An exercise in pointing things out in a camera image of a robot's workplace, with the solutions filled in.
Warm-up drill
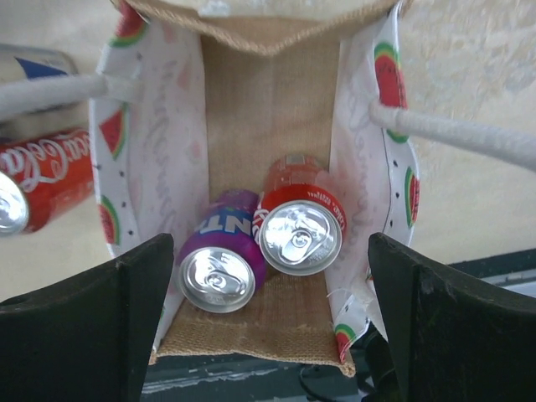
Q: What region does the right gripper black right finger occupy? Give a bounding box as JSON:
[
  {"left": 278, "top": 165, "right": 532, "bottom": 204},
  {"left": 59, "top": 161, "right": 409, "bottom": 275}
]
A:
[{"left": 368, "top": 233, "right": 535, "bottom": 401}]

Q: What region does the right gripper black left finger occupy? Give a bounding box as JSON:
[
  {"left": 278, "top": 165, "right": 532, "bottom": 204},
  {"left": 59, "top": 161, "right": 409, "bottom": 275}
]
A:
[{"left": 1, "top": 234, "right": 173, "bottom": 401}]

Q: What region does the purple soda can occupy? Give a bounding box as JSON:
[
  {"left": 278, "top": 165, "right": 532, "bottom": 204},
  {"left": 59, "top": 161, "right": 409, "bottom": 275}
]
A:
[{"left": 176, "top": 189, "right": 267, "bottom": 313}]

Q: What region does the red soda can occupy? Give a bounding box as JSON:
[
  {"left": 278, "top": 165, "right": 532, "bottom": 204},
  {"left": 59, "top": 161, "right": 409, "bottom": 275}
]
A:
[
  {"left": 1, "top": 127, "right": 94, "bottom": 237},
  {"left": 252, "top": 154, "right": 347, "bottom": 276}
]

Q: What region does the brown canvas tote bag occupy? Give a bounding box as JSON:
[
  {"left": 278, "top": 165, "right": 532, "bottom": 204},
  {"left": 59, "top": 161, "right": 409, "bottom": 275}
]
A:
[{"left": 0, "top": 0, "right": 536, "bottom": 378}]

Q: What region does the white can red tab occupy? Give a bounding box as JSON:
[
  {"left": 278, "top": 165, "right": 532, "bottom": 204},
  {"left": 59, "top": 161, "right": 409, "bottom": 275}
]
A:
[{"left": 1, "top": 44, "right": 78, "bottom": 119}]

